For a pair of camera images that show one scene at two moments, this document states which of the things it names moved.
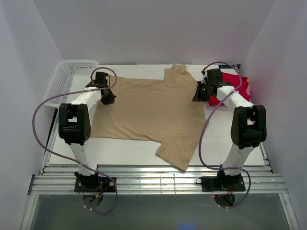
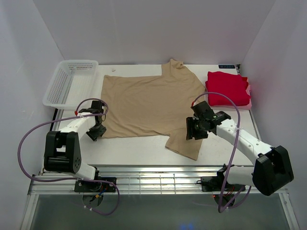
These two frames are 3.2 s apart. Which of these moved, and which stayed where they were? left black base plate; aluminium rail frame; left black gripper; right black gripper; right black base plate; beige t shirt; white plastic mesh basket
Moved: right black gripper; beige t shirt; left black gripper
Stayed: white plastic mesh basket; left black base plate; right black base plate; aluminium rail frame
